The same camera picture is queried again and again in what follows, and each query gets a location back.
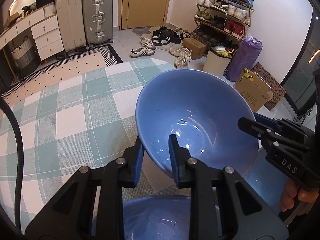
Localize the beige hard suitcase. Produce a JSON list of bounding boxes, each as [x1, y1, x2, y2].
[[55, 0, 86, 52]]

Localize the wooden shoe rack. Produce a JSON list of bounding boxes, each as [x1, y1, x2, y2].
[[192, 0, 254, 57]]

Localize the purple bag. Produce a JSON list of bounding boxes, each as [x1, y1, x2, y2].
[[223, 34, 263, 82]]

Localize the white drawer dresser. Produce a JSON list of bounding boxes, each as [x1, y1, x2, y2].
[[1, 3, 65, 61]]

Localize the wooden door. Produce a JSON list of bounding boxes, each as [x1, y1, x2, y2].
[[118, 0, 170, 30]]

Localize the small cardboard box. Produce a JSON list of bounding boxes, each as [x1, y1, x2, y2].
[[182, 38, 207, 60]]

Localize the silver aluminium suitcase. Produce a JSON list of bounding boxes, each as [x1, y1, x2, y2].
[[82, 0, 113, 49]]

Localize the plaid green tablecloth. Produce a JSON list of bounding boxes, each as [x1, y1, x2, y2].
[[0, 57, 291, 235]]

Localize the black sandals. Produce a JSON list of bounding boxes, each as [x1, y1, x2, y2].
[[151, 27, 181, 46]]

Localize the woven laundry basket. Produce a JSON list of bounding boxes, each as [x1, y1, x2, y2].
[[11, 36, 40, 77]]

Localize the white trash bin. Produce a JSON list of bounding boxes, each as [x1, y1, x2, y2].
[[203, 46, 231, 77]]

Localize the large cardboard box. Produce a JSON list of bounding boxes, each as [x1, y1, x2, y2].
[[234, 68, 273, 112]]

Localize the black cable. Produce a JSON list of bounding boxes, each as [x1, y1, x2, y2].
[[0, 96, 25, 233]]

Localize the white sneaker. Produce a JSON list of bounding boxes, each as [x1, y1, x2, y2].
[[130, 47, 155, 58]]

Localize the person's right hand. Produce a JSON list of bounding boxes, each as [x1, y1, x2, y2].
[[280, 179, 319, 215]]

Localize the blue bowl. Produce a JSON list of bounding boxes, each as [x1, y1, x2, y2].
[[123, 195, 191, 239], [136, 69, 259, 176]]

